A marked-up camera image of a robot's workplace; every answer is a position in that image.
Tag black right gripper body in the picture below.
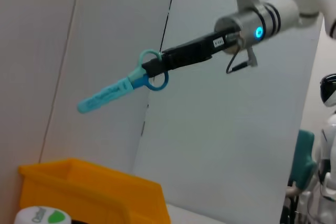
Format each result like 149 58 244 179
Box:
161 31 229 71

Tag yellow plastic bin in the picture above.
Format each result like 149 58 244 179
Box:
17 157 171 224

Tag clear green-label water bottle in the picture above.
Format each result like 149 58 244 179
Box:
13 205 72 224

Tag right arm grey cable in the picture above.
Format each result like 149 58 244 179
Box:
226 47 259 74

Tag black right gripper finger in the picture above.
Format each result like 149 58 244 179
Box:
141 49 176 78

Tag blue capped scissors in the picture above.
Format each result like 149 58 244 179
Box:
77 49 169 115

